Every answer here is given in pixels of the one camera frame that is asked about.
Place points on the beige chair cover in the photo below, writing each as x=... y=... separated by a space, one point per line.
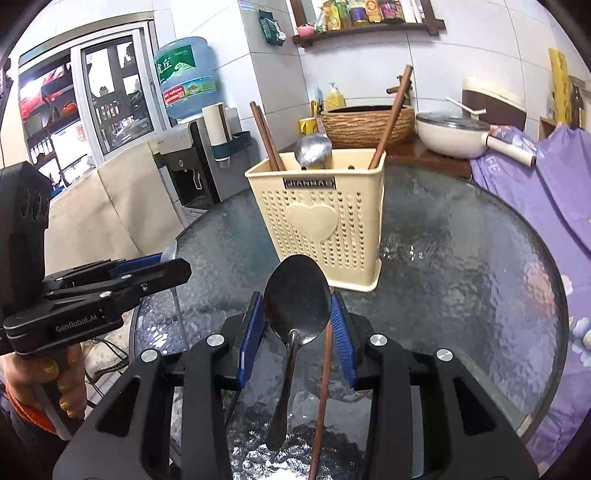
x=121 y=210

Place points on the blue water jug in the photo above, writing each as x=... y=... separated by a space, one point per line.
x=186 y=75

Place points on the wooden side counter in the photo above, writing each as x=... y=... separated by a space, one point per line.
x=413 y=152

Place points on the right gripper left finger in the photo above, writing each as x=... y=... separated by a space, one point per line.
x=127 y=436

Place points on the steel spoon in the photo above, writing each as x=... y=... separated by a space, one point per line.
x=313 y=151
x=297 y=307

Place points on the wall spice shelf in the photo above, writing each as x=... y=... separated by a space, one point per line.
x=348 y=18

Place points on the paper towel roll holder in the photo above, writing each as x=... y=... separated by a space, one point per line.
x=224 y=143

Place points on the left hand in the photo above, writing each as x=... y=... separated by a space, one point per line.
x=22 y=375

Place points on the water dispenser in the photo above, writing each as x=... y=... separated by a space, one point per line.
x=194 y=179

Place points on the yellow packet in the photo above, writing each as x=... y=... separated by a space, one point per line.
x=561 y=85

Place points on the woven wicker basket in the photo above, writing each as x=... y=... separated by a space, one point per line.
x=362 y=126

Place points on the purple floral cloth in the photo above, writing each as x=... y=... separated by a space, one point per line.
x=554 y=196

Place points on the cream heart utensil holder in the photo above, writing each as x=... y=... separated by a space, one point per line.
x=333 y=215

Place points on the white cooking pot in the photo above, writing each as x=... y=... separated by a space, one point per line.
x=465 y=137

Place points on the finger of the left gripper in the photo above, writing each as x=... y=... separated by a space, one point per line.
x=115 y=290
x=95 y=272

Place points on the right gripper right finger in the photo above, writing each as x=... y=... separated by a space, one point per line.
x=427 y=404

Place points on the yellow mug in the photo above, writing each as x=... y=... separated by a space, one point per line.
x=308 y=126

